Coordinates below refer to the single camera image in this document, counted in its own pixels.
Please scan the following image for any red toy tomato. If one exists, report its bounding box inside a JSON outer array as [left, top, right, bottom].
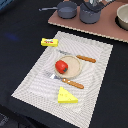
[[55, 60, 68, 74]]

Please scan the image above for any woven beige placemat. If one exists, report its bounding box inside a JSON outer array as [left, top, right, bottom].
[[12, 31, 113, 128]]

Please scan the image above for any beige toy bowl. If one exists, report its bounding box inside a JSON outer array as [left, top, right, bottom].
[[117, 4, 128, 30]]

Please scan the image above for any yellow toy butter block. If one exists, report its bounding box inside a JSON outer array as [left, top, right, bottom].
[[41, 38, 58, 47]]

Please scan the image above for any brown toy stove top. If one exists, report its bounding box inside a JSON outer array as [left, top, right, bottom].
[[48, 0, 128, 43]]

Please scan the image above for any grey toy saucepan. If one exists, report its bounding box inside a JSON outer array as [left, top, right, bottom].
[[38, 0, 78, 20]]

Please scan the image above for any toy knife orange handle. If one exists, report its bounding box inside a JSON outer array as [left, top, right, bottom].
[[57, 50, 96, 63]]

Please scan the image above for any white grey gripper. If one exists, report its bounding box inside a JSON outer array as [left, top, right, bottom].
[[87, 0, 110, 7]]

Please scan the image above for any toy fork orange handle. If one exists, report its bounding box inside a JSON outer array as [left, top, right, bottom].
[[44, 71, 84, 89]]

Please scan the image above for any yellow toy cheese wedge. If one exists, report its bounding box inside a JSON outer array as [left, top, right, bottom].
[[58, 87, 78, 103]]

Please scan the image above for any grey two-handled toy pot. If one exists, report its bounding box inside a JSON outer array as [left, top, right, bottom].
[[79, 4, 101, 24]]

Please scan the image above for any round wooden plate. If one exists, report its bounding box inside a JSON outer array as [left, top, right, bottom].
[[55, 55, 82, 79]]

